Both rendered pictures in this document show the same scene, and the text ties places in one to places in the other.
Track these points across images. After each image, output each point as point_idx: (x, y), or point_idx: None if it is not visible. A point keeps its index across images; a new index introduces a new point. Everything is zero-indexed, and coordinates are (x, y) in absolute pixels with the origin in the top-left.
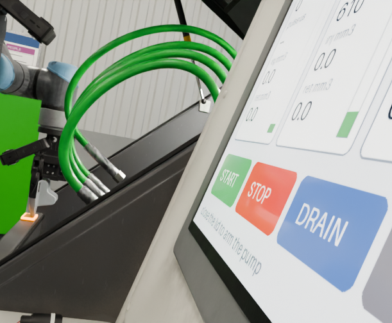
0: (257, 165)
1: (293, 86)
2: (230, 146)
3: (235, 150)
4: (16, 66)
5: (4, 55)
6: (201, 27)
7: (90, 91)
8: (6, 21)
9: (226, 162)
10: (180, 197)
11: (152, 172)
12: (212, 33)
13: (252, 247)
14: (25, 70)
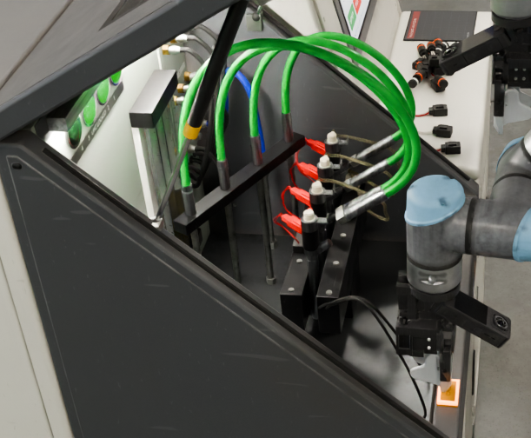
0: (353, 0)
1: None
2: (346, 14)
3: (348, 10)
4: (500, 166)
5: (512, 143)
6: None
7: (397, 69)
8: (493, 63)
9: (348, 17)
10: (343, 74)
11: (354, 82)
12: (247, 40)
13: (361, 9)
14: (494, 190)
